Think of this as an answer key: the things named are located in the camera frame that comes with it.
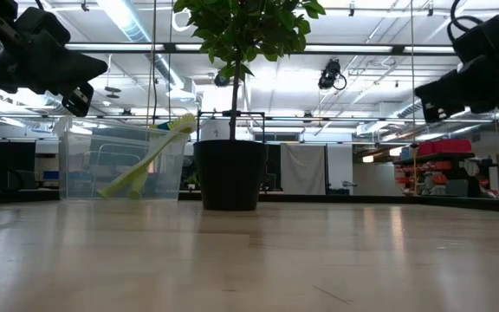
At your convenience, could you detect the white hanging sheet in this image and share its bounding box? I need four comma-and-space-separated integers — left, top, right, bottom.
280, 143, 328, 196

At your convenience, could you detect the black table edge frame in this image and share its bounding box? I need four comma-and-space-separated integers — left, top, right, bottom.
0, 186, 499, 215

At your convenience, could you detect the black cabinet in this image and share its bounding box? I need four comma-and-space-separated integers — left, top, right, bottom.
0, 124, 37, 192

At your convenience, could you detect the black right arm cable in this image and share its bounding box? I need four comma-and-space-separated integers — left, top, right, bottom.
445, 0, 485, 43

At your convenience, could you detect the clear plastic bin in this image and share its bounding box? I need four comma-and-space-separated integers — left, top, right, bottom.
57, 116, 191, 203

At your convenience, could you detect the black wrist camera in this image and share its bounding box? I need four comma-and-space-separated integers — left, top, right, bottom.
422, 101, 460, 124
60, 81, 96, 119

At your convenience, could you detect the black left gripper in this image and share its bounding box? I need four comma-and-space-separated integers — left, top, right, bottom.
0, 6, 109, 96

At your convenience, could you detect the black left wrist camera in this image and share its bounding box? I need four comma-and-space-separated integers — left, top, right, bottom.
60, 81, 96, 119

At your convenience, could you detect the black overhead rig camera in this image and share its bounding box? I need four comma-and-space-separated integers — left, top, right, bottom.
317, 57, 348, 92

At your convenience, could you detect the shelf with red boxes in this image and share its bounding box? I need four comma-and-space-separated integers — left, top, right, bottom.
392, 137, 499, 198

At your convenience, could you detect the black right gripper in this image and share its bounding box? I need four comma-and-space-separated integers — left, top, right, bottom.
414, 1, 499, 114

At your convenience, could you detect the black plant pot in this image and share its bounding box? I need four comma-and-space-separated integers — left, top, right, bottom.
192, 139, 270, 212

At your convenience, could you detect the hanging black cable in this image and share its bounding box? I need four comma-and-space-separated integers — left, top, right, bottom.
150, 0, 159, 127

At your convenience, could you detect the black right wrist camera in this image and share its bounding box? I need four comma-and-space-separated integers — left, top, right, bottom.
422, 101, 460, 124

